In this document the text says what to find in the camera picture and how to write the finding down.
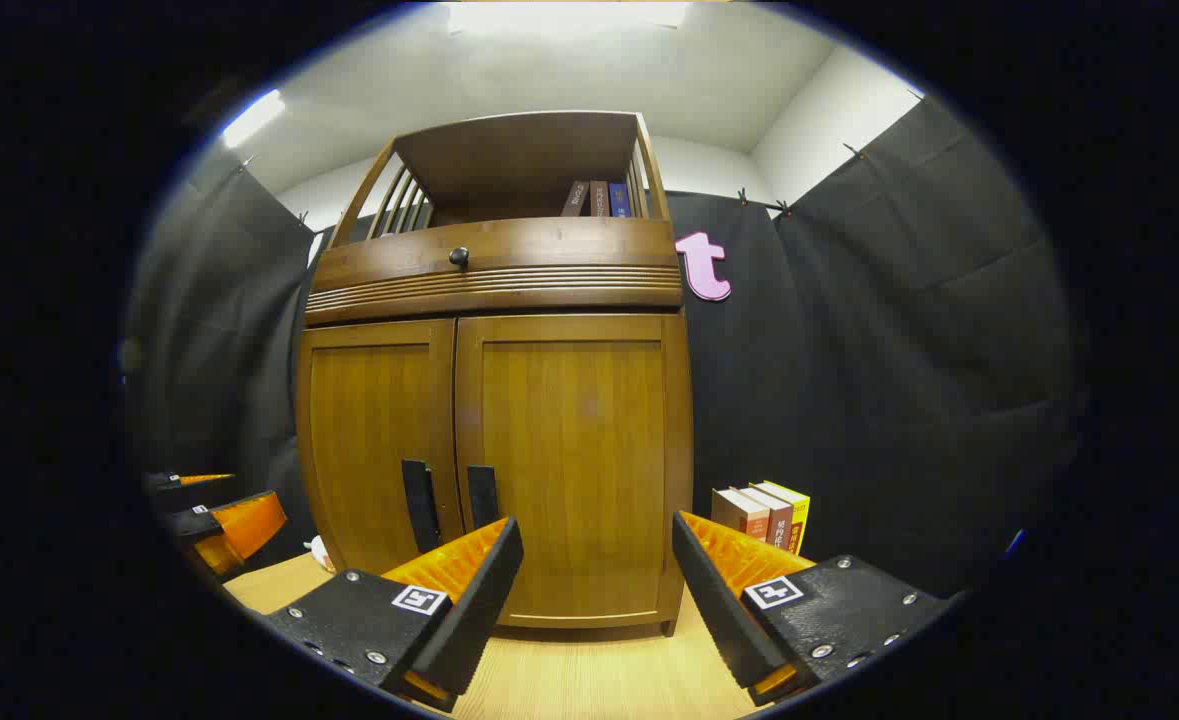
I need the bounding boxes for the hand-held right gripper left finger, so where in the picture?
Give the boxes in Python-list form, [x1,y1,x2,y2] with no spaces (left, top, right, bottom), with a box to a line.
[261,515,526,713]

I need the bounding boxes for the long ceiling light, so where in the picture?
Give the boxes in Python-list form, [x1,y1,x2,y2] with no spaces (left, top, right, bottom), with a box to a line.
[221,88,288,149]

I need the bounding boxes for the brown spine book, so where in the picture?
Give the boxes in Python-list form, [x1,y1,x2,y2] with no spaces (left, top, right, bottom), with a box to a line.
[739,485,795,549]

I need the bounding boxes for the wooden cabinet door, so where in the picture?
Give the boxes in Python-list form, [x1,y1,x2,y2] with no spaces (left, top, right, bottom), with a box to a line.
[296,318,465,579]
[454,312,693,629]

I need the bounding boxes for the wide ceiling light panel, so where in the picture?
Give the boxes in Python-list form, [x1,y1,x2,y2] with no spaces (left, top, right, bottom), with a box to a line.
[444,0,692,36]

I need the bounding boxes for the black door handle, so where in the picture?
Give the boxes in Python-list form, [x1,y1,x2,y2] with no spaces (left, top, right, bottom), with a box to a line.
[401,459,442,554]
[466,465,501,531]

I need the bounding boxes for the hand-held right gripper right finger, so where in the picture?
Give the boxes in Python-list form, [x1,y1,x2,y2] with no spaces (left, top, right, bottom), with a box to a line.
[671,510,953,707]

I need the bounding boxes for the wooden double-door shoe cabinet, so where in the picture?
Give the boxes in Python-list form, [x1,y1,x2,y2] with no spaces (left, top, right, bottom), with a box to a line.
[294,110,695,638]

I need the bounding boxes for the yellow book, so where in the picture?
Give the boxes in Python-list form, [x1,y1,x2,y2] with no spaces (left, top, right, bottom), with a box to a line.
[757,481,811,557]

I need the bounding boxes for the black backdrop cloth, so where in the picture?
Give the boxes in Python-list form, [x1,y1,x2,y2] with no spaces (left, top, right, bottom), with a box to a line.
[124,95,1090,601]

